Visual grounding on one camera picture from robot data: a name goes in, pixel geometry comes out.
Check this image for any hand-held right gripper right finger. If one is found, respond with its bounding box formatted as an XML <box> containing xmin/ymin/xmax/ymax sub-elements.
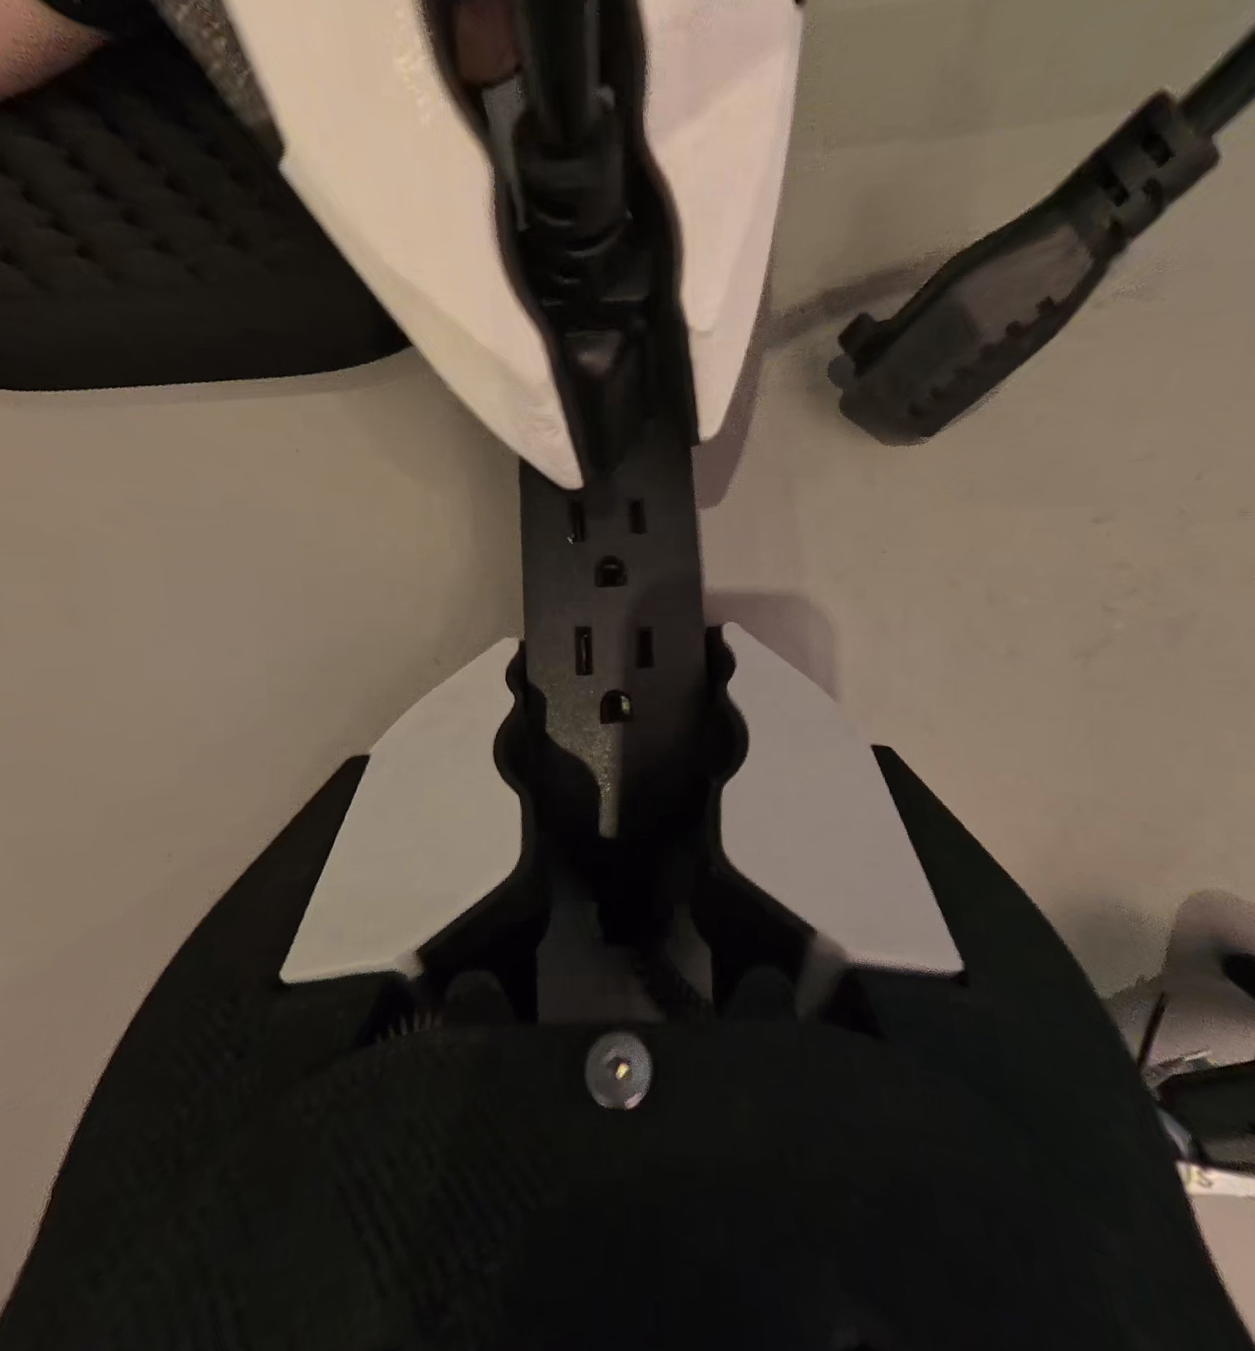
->
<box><xmin>705</xmin><ymin>623</ymin><xmax>969</xmax><ymax>977</ymax></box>

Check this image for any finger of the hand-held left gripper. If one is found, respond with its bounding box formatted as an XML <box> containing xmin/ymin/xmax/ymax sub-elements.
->
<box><xmin>628</xmin><ymin>0</ymin><xmax>807</xmax><ymax>446</ymax></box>
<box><xmin>216</xmin><ymin>0</ymin><xmax>592</xmax><ymax>491</ymax></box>

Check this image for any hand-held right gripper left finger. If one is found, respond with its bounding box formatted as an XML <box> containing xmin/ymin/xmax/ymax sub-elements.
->
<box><xmin>280</xmin><ymin>636</ymin><xmax>546</xmax><ymax>985</ymax></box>

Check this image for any black power plug cord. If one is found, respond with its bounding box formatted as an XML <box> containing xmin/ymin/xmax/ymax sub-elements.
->
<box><xmin>497</xmin><ymin>0</ymin><xmax>682</xmax><ymax>481</ymax></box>

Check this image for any black power strip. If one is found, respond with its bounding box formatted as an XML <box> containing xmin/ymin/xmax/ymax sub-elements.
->
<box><xmin>517</xmin><ymin>416</ymin><xmax>713</xmax><ymax>1025</ymax></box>

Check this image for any person's left forearm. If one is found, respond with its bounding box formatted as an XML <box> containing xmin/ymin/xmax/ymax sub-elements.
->
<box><xmin>0</xmin><ymin>0</ymin><xmax>115</xmax><ymax>115</ymax></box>

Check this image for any flat square power plug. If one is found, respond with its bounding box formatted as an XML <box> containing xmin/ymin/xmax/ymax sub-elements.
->
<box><xmin>1156</xmin><ymin>950</ymin><xmax>1255</xmax><ymax>1167</ymax></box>

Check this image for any black bumpy wrist rest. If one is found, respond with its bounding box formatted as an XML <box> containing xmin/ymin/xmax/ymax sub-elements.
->
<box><xmin>0</xmin><ymin>41</ymin><xmax>413</xmax><ymax>392</ymax></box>

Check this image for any black ridged plug cord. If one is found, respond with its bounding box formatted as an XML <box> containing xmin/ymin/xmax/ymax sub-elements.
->
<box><xmin>829</xmin><ymin>0</ymin><xmax>1255</xmax><ymax>444</ymax></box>

